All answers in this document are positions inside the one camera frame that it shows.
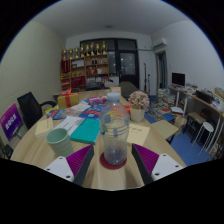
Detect wooden shelf unit with trophies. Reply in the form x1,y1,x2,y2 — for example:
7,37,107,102
59,40,110,93

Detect black office chair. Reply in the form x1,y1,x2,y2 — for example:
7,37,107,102
16,91,58,130

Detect small kraft paper envelope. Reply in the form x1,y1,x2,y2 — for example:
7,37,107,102
34,116,55,139

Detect teal notebook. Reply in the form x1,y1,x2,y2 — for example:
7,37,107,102
69,117,102,145

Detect grey office chair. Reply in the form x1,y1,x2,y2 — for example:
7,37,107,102
119,80,139,99

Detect flat round red coaster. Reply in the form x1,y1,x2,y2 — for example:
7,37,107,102
99,151,128,171

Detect white round stool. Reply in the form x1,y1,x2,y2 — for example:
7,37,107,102
191,121,215,155

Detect stack of books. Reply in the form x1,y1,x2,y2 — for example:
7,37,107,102
155,88,177,111

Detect white printed paper sheet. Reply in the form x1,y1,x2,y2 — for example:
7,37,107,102
53,115,86,137

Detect clear plastic water bottle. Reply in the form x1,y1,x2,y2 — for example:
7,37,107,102
99,91,131,166

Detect pink wrapped packet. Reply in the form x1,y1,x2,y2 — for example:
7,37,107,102
87,95,108,106

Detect wooden square stool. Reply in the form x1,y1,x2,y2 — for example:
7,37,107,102
150,118,180,140

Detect blue and red book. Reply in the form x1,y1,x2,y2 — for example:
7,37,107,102
79,103,106,120

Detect black computer monitor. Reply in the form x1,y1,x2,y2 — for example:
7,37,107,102
171,72,186,88

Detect purple sign board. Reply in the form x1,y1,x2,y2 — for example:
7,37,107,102
0,103,24,142

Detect dark glass double door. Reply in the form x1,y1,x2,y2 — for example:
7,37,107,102
79,37,140,90

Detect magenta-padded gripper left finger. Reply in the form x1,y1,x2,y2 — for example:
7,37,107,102
43,143,95,187

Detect yellow gift box red ribbon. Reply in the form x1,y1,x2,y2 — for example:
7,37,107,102
56,88,80,110

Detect pink flowers in white pot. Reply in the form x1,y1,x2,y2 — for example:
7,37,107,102
128,90,151,123

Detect cluttered wooden side desk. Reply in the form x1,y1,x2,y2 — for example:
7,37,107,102
168,84,224,158

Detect white wall air conditioner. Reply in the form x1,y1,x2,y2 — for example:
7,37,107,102
151,37,168,51

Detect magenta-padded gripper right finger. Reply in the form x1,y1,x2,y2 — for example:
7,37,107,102
131,143,187,186

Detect orange upright box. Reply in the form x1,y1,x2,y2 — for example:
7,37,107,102
109,86,122,98

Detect pale green cup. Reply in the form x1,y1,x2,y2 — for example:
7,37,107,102
45,127,75,158

